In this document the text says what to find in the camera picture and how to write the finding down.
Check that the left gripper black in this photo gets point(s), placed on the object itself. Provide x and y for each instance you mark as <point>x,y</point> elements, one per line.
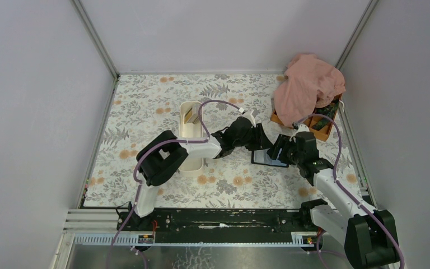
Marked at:
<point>257,137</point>

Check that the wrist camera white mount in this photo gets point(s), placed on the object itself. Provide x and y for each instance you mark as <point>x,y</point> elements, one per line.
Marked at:
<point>300,128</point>
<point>251,115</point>

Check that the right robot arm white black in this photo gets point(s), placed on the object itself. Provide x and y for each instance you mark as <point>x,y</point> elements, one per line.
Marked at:
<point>367,234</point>

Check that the cream plastic oblong tray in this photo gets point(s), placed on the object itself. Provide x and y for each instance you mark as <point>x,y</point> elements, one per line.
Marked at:
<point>192,166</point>

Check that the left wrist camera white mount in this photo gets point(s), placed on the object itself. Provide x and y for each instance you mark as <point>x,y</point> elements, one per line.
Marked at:
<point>251,115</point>

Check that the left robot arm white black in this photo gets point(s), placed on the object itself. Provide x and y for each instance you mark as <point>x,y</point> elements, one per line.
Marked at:
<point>163,157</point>

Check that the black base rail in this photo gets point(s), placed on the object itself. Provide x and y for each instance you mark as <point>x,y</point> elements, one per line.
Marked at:
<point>223,226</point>

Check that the wooden organizer box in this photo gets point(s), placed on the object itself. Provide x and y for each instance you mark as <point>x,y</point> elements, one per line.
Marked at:
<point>320,126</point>

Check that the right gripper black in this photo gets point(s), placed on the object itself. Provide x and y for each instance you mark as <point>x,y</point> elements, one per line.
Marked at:
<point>282,149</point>

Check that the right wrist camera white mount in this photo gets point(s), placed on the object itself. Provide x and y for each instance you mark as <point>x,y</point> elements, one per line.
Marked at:
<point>300,128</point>

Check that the pink cloth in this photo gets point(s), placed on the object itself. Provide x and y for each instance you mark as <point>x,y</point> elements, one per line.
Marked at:
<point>310,83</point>

